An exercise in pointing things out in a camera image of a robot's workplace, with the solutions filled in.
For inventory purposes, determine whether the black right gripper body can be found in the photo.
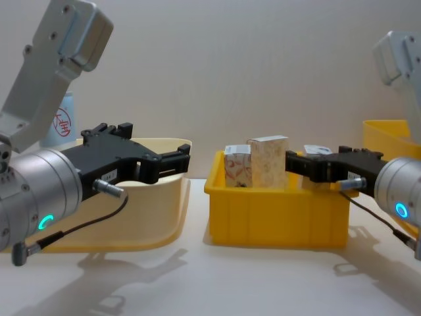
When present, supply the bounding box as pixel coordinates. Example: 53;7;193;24
328;147;392;196

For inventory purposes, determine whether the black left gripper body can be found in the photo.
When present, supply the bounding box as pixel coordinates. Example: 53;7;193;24
61;122;156;202

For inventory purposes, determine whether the white box with blue print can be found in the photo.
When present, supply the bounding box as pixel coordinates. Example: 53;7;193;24
301;144;339;192

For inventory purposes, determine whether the tall beige patterned box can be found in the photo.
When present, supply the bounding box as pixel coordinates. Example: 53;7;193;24
247;135;290;190

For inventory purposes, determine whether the empty yellow plastic bin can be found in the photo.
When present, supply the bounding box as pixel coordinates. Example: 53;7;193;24
362;118;421;236

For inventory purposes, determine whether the pale blue cup, red mark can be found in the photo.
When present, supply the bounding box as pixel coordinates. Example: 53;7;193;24
39;92;78;148

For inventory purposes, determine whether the cream plastic basin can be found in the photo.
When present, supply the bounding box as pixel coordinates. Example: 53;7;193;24
31;136;193;254

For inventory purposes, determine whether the yellow plastic bin with boxes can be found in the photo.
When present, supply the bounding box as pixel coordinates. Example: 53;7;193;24
203;149;360;250

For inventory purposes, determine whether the white box with red pattern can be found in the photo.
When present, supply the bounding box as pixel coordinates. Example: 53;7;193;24
224;144;253;189

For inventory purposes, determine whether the thin dark right gripper cable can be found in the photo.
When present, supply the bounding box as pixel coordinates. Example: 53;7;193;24
338;176;421;261

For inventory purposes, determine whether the thin dark gripper cable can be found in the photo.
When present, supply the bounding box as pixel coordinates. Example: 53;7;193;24
11;178;130;267
338;176;421;261

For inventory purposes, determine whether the thin dark left gripper cable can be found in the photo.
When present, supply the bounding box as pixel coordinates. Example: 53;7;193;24
11;178;130;267

